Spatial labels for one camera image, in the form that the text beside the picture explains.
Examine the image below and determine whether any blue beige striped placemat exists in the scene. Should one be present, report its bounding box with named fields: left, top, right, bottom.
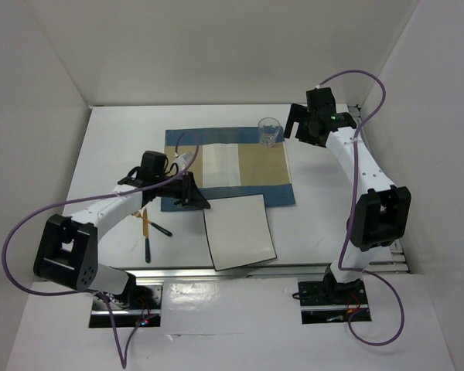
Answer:
left=164, top=127, right=295, bottom=208

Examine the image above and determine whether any aluminium front rail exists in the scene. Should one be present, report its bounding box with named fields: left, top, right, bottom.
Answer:
left=45, top=262, right=411, bottom=281

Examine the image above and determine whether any gold knife green handle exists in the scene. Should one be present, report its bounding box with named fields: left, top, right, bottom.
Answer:
left=142, top=208, right=152, bottom=264

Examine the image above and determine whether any clear plastic cup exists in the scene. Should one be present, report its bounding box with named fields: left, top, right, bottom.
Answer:
left=258, top=117, right=281, bottom=148

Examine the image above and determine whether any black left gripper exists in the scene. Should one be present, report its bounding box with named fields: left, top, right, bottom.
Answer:
left=153, top=170, right=210, bottom=208

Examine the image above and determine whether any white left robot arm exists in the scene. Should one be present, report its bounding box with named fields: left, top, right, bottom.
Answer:
left=33, top=151, right=210, bottom=308

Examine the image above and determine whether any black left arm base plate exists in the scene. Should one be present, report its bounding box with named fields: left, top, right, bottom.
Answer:
left=88, top=284, right=163, bottom=328

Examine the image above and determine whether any white square plate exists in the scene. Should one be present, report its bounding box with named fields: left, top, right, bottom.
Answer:
left=203, top=194, right=277, bottom=271

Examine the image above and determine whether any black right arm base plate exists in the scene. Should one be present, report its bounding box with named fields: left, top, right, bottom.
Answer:
left=292, top=280, right=372, bottom=325

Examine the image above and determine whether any gold fork green handle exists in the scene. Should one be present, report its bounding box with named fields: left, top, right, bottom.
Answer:
left=132, top=212, right=173, bottom=237

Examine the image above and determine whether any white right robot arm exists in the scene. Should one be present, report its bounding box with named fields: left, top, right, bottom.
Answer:
left=284, top=87, right=411, bottom=304

